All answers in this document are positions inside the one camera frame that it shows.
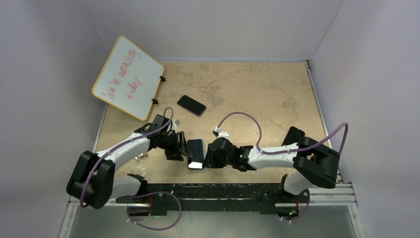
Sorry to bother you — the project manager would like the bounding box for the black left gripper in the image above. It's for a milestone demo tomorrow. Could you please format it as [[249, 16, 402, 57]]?
[[159, 131, 191, 161]]

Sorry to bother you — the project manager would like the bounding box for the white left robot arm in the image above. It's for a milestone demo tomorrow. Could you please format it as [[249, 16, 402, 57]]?
[[66, 115, 191, 209]]

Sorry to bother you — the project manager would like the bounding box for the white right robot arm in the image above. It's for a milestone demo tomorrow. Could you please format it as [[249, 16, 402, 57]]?
[[203, 136, 340, 202]]

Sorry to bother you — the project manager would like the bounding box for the black phone with pink edge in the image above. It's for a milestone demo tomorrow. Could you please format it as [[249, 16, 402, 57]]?
[[177, 95, 207, 117]]

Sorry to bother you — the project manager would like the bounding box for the black phone case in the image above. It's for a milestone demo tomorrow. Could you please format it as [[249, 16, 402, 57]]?
[[282, 126, 305, 146]]

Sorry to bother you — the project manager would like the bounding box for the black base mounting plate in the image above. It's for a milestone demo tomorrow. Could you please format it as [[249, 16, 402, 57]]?
[[117, 183, 309, 216]]

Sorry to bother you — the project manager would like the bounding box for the yellow framed whiteboard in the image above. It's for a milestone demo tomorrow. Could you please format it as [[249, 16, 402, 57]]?
[[92, 35, 164, 121]]

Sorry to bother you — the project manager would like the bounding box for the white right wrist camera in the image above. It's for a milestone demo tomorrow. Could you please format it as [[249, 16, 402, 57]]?
[[213, 127, 229, 139]]

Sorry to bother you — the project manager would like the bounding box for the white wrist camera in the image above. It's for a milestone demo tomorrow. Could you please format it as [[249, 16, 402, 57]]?
[[213, 127, 229, 139], [172, 119, 181, 126]]

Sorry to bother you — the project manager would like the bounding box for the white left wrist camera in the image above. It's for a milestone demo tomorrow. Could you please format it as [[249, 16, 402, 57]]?
[[172, 119, 181, 126]]

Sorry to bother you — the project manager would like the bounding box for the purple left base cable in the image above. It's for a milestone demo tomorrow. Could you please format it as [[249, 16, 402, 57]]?
[[126, 191, 183, 231]]

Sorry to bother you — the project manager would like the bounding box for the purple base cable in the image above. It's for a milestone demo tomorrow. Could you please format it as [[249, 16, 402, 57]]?
[[126, 191, 183, 231], [279, 190, 311, 224]]

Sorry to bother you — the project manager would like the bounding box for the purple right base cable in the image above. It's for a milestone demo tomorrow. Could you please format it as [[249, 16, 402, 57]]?
[[279, 190, 311, 224]]

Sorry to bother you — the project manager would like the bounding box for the aluminium front rail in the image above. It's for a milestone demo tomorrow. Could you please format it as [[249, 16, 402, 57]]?
[[67, 182, 358, 208]]

